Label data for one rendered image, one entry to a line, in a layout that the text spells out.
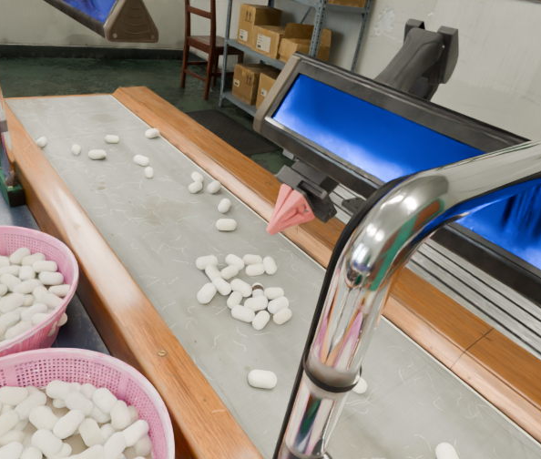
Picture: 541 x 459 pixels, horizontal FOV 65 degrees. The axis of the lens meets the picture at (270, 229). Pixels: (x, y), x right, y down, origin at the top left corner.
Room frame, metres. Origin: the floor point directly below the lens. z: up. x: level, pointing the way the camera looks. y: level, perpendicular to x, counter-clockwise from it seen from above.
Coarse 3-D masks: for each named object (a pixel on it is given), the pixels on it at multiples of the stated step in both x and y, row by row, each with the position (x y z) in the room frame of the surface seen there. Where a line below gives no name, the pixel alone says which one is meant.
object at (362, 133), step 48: (288, 96) 0.37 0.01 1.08; (336, 96) 0.35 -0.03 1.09; (384, 96) 0.32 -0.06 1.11; (288, 144) 0.34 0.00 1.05; (336, 144) 0.32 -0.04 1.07; (384, 144) 0.30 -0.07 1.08; (432, 144) 0.28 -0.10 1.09; (480, 144) 0.26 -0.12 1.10; (528, 192) 0.23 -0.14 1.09; (480, 240) 0.22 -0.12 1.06; (528, 240) 0.21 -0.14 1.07; (528, 288) 0.19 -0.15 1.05
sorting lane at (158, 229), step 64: (64, 128) 0.98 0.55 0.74; (128, 128) 1.05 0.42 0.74; (128, 192) 0.73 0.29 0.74; (128, 256) 0.53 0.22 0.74; (192, 256) 0.56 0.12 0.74; (192, 320) 0.42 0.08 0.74; (384, 320) 0.49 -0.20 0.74; (384, 384) 0.37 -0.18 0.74; (448, 384) 0.39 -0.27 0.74; (384, 448) 0.28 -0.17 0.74; (512, 448) 0.31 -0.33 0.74
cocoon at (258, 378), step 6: (252, 372) 0.34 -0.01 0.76; (258, 372) 0.34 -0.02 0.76; (264, 372) 0.34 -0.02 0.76; (270, 372) 0.34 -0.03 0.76; (252, 378) 0.33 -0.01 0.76; (258, 378) 0.33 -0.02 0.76; (264, 378) 0.33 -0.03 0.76; (270, 378) 0.33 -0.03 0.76; (276, 378) 0.34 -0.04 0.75; (252, 384) 0.33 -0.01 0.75; (258, 384) 0.33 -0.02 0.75; (264, 384) 0.33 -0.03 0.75; (270, 384) 0.33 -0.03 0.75
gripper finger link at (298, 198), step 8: (280, 176) 0.62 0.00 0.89; (288, 176) 0.62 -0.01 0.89; (296, 176) 0.61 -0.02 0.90; (288, 184) 0.60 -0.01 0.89; (296, 184) 0.60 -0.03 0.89; (296, 192) 0.58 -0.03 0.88; (304, 192) 0.58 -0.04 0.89; (288, 200) 0.58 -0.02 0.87; (296, 200) 0.57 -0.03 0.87; (304, 200) 0.58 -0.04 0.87; (288, 208) 0.57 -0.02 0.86; (296, 208) 0.59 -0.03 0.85; (304, 208) 0.60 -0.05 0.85; (312, 208) 0.59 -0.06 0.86; (280, 216) 0.57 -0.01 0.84; (296, 216) 0.60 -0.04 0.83; (304, 216) 0.59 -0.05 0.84; (312, 216) 0.60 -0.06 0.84; (272, 224) 0.57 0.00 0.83; (280, 224) 0.58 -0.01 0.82; (288, 224) 0.58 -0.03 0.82; (296, 224) 0.59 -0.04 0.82; (272, 232) 0.57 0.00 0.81
